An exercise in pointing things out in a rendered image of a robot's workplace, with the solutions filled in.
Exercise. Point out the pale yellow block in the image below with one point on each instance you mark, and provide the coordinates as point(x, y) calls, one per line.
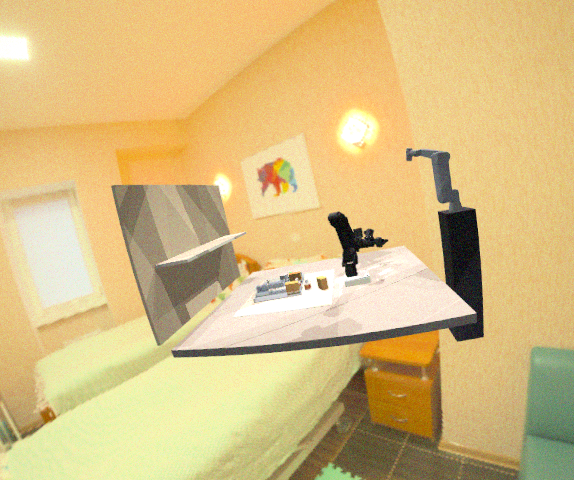
point(322, 282)

